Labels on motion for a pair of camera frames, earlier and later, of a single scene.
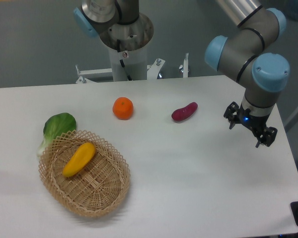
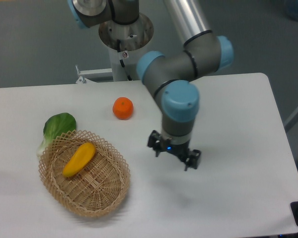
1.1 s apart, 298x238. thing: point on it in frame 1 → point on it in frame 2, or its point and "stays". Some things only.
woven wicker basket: (97, 188) stays
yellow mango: (80, 158) stays
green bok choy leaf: (56, 125) stays
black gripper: (256, 123) → (158, 142)
